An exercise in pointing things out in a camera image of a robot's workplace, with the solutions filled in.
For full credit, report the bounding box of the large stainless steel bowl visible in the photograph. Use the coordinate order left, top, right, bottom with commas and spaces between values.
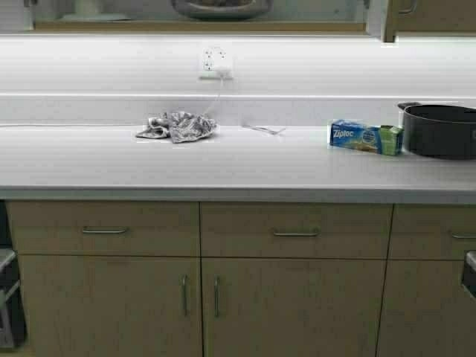
170, 1, 274, 20

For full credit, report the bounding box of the middle lower cabinet door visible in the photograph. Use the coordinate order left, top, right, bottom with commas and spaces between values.
202, 258, 385, 356

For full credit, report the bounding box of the cabinet door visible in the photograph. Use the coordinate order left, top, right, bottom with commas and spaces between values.
202, 258, 385, 356
381, 0, 475, 42
377, 260, 475, 356
19, 255, 202, 356

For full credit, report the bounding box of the black cooking pot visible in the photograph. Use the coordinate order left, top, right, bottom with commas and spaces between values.
398, 102, 475, 160

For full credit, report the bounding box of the left lower cabinet door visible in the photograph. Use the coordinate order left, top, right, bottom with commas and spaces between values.
19, 255, 202, 356

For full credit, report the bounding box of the upper middle cabinet door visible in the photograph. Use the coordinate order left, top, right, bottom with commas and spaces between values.
381, 0, 475, 42

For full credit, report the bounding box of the right lower cabinet door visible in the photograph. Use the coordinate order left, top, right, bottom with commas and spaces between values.
377, 260, 475, 356

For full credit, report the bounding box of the middle lower drawer front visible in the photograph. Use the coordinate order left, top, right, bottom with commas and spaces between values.
200, 202, 393, 259

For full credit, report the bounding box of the clear plastic fork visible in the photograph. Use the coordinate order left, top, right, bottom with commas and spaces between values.
241, 123, 286, 135

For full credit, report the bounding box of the grey patterned dish cloth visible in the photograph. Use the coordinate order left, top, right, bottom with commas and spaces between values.
135, 112, 218, 144

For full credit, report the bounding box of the white charger plug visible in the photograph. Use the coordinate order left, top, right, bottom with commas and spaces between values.
216, 67, 233, 80

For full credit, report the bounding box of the blue Ziploc bag box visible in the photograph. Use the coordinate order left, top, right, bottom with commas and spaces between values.
329, 120, 404, 156

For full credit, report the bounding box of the left lower drawer front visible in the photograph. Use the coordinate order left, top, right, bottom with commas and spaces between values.
7, 201, 199, 257

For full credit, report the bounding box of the right lower drawer front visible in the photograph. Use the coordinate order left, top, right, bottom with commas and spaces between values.
389, 205, 475, 260

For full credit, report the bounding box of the white charger cable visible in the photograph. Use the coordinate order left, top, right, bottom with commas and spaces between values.
0, 76, 225, 129

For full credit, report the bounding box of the middle drawer metal handle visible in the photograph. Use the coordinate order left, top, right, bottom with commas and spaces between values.
272, 228, 320, 237

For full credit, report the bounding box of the drawer metal handle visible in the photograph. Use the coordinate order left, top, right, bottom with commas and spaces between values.
82, 226, 129, 235
450, 231, 476, 239
272, 228, 320, 237

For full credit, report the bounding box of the middle door metal handle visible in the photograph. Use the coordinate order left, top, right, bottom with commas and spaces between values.
213, 276, 220, 318

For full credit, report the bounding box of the door metal handle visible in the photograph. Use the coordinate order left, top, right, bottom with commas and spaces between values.
181, 274, 189, 317
213, 276, 220, 318

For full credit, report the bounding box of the left door metal handle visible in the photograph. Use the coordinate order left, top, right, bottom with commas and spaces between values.
181, 274, 189, 317

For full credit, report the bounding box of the white wall power outlet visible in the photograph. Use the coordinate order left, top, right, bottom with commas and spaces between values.
198, 45, 234, 80

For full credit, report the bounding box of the left drawer metal handle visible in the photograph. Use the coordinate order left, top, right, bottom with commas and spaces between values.
82, 226, 129, 235

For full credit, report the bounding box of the right drawer metal handle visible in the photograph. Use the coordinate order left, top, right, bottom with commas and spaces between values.
450, 231, 476, 239

